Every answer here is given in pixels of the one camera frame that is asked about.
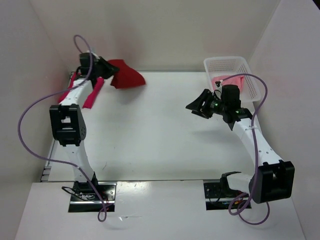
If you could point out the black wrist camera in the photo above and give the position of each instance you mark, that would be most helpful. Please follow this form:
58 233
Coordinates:
230 96
87 61

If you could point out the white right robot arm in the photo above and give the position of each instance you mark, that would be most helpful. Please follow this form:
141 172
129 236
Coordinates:
273 178

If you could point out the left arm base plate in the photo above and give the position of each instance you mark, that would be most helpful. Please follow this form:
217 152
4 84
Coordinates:
107 197

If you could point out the light pink t-shirt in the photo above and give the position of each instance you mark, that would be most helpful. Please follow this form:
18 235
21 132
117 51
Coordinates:
236 80

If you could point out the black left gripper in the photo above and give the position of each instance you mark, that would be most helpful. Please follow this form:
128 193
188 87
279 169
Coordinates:
104 67

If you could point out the dark red t-shirt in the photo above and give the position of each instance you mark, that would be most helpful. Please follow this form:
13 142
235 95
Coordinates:
126 77

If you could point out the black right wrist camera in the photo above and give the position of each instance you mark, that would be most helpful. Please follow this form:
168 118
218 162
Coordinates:
230 96

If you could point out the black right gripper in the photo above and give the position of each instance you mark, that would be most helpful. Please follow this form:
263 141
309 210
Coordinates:
204 104

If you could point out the pink-red t-shirt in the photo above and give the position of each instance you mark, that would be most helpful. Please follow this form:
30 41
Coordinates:
85 95

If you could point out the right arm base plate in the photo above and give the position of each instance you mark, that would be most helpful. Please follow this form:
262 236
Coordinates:
215 197

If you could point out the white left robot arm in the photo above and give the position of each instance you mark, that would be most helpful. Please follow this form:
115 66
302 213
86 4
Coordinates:
67 122

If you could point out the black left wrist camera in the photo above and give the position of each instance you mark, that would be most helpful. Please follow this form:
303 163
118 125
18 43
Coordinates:
87 61

